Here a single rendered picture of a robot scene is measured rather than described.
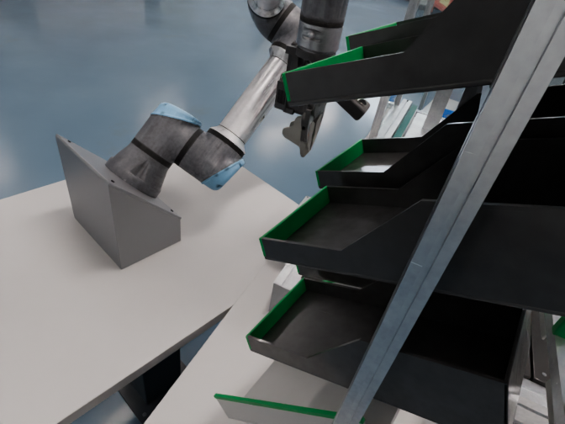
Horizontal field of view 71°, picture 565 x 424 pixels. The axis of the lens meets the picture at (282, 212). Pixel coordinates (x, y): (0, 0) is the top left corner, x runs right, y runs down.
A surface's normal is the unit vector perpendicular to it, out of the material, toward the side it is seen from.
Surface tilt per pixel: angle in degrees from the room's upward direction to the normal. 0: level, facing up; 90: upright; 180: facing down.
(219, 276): 0
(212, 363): 0
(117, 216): 90
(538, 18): 90
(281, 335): 25
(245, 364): 0
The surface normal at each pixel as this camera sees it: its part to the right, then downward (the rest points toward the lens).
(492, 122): -0.43, 0.51
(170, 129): 0.21, 0.07
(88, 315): 0.14, -0.78
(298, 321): -0.22, -0.90
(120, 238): 0.72, 0.50
